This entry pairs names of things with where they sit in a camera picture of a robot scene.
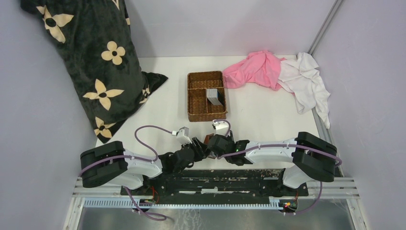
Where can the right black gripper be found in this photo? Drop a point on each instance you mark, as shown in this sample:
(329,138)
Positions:
(230,138)

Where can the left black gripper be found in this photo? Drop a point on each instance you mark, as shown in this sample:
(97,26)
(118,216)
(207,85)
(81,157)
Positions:
(200,154)

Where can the brown leather card holder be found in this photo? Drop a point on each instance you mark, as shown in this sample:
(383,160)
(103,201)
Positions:
(207,139)

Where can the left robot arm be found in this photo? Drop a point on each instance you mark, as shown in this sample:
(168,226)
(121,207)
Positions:
(113,164)

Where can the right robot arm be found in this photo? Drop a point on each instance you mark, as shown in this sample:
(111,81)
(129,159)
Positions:
(312,157)

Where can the grey card stack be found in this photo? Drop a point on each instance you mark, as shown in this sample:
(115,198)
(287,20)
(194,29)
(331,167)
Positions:
(214,97)

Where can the brown woven basket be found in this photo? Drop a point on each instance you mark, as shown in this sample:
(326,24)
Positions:
(199,108)

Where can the pink cloth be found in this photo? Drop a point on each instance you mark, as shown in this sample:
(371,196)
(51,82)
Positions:
(262,68)

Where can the white cloth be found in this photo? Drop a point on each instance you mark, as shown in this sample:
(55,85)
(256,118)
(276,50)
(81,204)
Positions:
(301,78)

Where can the black floral pillow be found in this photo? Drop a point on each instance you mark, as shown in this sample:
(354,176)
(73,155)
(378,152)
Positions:
(93,37)

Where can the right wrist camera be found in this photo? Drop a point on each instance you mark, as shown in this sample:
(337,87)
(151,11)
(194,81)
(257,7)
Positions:
(222,127)

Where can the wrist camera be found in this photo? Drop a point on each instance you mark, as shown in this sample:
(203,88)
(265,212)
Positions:
(222,127)
(182,136)

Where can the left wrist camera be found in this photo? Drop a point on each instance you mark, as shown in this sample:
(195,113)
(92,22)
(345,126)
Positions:
(182,136)

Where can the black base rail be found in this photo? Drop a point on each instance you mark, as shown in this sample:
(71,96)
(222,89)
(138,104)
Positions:
(253,182)

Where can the grey cable duct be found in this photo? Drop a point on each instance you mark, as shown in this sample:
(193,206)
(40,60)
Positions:
(126,202)

